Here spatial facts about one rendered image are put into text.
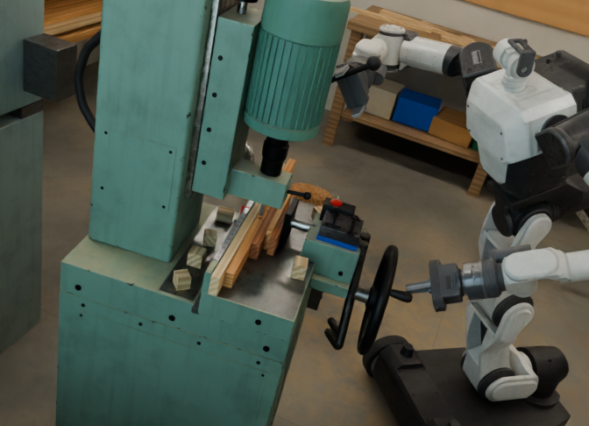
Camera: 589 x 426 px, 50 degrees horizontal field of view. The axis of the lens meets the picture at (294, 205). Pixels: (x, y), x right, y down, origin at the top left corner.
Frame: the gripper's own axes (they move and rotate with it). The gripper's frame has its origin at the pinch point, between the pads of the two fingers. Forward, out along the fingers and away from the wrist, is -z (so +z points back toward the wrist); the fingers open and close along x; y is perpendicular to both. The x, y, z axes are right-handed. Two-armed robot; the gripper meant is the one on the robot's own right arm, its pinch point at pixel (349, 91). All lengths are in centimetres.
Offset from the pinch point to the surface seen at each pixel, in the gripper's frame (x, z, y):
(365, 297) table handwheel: 47, -16, 13
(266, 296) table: 27, -38, 25
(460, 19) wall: 53, 306, -13
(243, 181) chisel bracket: 7.0, -17.5, 27.5
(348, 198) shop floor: 104, 186, 72
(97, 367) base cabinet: 36, -36, 80
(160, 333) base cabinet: 31, -36, 57
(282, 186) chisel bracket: 11.4, -17.5, 18.9
